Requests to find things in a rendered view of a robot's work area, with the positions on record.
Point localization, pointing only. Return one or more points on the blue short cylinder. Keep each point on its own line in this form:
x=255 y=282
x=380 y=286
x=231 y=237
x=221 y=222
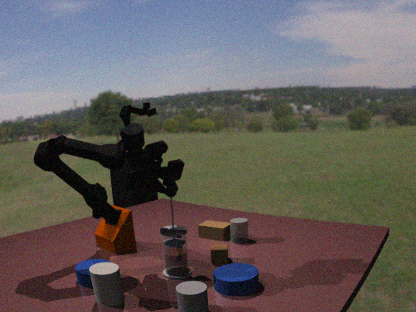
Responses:
x=235 y=279
x=82 y=271

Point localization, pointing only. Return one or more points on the french press with black knob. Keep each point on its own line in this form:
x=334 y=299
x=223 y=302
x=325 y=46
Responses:
x=174 y=246

